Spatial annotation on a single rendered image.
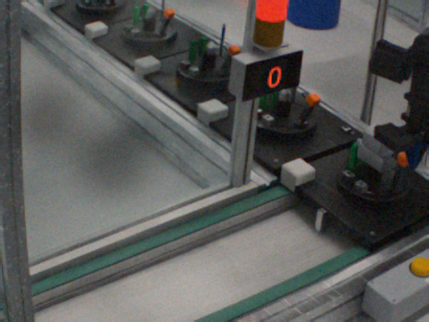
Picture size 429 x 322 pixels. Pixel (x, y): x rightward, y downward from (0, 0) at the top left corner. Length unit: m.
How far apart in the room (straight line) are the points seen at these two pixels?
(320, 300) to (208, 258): 0.23
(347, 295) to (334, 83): 0.89
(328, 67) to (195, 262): 0.92
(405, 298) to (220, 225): 0.36
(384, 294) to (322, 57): 1.03
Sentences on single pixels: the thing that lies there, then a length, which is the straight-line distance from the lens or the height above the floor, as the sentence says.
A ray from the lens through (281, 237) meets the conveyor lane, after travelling 1.68.
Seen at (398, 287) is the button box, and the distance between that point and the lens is 1.55.
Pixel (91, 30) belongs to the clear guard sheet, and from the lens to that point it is 1.36.
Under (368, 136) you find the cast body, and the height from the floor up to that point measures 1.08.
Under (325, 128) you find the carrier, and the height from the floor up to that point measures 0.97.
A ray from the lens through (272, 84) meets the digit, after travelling 1.57.
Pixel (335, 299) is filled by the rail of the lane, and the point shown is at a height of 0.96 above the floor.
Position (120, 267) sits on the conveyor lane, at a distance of 1.56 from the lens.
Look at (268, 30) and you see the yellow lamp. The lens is 1.52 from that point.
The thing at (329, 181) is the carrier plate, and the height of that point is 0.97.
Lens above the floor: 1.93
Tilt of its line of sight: 35 degrees down
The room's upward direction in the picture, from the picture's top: 7 degrees clockwise
